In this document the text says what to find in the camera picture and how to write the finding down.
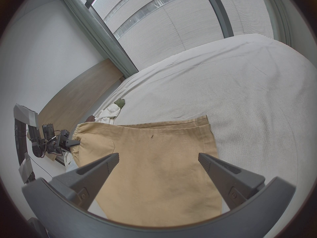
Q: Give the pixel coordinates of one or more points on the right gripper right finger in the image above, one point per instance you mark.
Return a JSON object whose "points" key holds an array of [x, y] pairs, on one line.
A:
{"points": [[230, 180]]}

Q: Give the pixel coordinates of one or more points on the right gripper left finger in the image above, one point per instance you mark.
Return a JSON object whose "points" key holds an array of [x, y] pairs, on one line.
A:
{"points": [[86, 180]]}

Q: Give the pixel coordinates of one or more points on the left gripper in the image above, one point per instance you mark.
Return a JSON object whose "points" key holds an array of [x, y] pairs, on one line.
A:
{"points": [[64, 144]]}

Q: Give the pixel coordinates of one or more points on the tan shorts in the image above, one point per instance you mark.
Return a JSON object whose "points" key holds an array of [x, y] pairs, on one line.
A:
{"points": [[153, 172]]}

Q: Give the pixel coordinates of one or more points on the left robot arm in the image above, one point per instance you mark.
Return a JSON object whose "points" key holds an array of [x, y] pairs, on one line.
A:
{"points": [[26, 115]]}

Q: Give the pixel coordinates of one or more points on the bed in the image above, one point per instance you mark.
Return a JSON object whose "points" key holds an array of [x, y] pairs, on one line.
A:
{"points": [[223, 83]]}

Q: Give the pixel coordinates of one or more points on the pale grey garment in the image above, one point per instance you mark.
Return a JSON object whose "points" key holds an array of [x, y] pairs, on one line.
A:
{"points": [[74, 165]]}

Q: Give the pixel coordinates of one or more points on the dark brown garment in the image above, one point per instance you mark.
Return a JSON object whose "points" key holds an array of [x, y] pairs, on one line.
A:
{"points": [[90, 119]]}

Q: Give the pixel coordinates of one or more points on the cream white garment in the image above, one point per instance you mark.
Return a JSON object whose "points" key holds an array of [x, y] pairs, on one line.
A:
{"points": [[107, 113]]}

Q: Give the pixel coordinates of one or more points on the olive green garment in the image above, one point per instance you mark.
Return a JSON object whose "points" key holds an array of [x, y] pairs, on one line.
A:
{"points": [[120, 102]]}

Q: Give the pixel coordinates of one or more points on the grey-green curtain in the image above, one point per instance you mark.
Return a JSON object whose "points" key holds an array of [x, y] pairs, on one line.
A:
{"points": [[282, 13], [104, 41]]}

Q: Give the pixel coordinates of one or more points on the window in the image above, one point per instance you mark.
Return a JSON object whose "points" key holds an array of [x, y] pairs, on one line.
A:
{"points": [[173, 21]]}

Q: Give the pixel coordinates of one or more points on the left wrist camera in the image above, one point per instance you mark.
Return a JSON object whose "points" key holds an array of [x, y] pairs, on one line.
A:
{"points": [[65, 133]]}

